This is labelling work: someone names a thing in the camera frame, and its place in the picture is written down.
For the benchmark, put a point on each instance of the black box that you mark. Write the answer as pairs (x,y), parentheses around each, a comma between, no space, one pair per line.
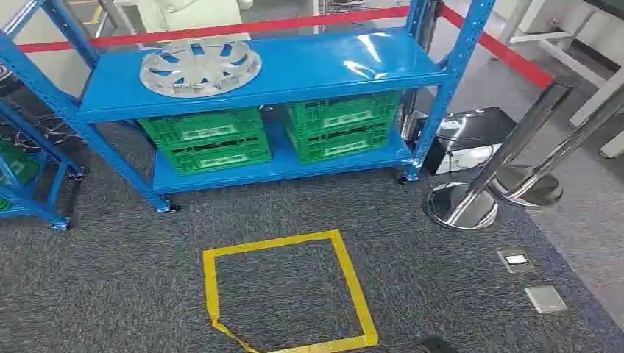
(480,127)

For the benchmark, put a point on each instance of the yellow floor tape square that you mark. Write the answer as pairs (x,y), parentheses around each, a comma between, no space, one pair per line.
(353,287)

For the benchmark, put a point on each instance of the chrome barrier stanchion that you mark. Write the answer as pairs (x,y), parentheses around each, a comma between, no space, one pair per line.
(460,207)
(429,24)
(536,187)

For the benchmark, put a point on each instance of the red barrier belt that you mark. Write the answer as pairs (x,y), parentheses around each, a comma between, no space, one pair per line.
(507,54)
(205,31)

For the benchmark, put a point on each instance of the black robot right foot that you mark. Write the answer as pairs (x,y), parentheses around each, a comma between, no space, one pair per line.
(439,345)

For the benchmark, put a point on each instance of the pale cabinet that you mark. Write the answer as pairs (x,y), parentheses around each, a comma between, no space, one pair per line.
(195,17)

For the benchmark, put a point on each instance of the silver plastic hubcap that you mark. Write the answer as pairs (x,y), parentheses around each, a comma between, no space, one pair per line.
(199,68)

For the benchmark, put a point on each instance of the closed metal floor socket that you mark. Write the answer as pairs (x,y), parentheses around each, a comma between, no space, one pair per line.
(546,299)

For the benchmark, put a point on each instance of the green plastic crate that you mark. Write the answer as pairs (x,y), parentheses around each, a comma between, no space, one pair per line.
(219,158)
(341,114)
(343,146)
(205,127)
(17,165)

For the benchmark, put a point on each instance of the open metal floor socket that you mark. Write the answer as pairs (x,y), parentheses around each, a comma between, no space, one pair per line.
(516,260)

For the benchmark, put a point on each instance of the white metal frame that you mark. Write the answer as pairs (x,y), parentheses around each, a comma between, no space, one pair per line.
(590,105)

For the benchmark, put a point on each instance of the blue metal shelf rack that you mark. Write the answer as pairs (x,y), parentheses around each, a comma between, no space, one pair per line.
(302,68)
(29,207)

